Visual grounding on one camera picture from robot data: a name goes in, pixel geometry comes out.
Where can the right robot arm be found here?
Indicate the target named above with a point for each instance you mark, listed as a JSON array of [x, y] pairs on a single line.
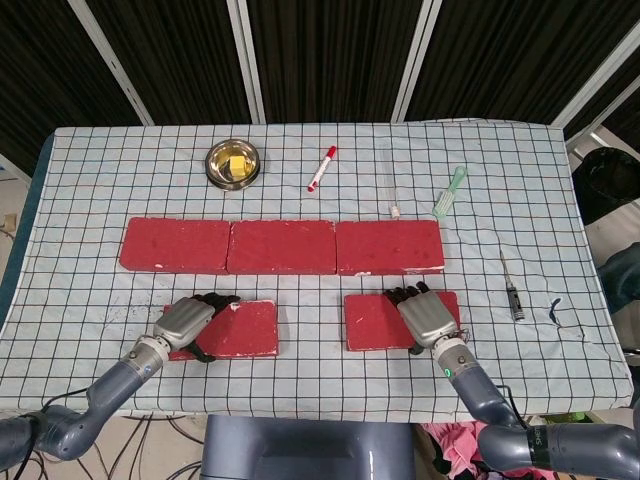
[[480, 395]]

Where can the green brush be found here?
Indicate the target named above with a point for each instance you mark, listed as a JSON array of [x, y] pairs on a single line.
[[445, 200]]

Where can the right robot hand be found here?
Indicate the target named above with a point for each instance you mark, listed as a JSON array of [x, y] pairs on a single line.
[[427, 317]]

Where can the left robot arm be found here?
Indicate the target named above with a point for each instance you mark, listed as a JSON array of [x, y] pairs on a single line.
[[115, 382]]

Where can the red white marker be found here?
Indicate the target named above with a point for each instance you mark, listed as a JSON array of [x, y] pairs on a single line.
[[321, 169]]

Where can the blue thread scrap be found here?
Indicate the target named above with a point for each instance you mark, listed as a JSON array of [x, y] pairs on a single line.
[[554, 310]]

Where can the white partition post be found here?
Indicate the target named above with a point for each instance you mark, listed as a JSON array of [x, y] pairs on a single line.
[[248, 60], [417, 60], [595, 75], [110, 60]]

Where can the clear plastic tube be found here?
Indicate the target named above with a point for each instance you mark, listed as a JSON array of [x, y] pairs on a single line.
[[390, 185]]

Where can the small metal screwdriver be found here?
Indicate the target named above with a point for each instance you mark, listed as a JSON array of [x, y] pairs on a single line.
[[513, 295]]

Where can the red brick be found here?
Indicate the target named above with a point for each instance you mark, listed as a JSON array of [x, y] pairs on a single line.
[[280, 247], [390, 247], [245, 330], [370, 325], [175, 245]]

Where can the blue padded table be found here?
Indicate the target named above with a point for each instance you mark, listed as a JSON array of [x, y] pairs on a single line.
[[25, 225]]

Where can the metal bowl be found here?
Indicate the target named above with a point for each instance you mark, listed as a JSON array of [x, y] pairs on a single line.
[[220, 167]]

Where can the dark teal bulky object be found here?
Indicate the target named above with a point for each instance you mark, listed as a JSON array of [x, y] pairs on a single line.
[[620, 280]]

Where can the checkered tablecloth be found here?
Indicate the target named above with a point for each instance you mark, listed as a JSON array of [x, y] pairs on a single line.
[[310, 380]]

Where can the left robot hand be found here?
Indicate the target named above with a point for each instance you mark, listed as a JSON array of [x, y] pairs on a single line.
[[182, 320]]

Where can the yellow block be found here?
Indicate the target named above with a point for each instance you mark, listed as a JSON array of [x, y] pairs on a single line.
[[238, 166]]

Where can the black bag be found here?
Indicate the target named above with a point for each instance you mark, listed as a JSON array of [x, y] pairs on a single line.
[[605, 185]]

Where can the pink cloth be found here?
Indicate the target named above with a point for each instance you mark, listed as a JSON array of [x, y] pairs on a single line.
[[460, 445]]

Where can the grey robot torso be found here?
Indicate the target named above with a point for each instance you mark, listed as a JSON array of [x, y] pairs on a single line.
[[305, 450]]

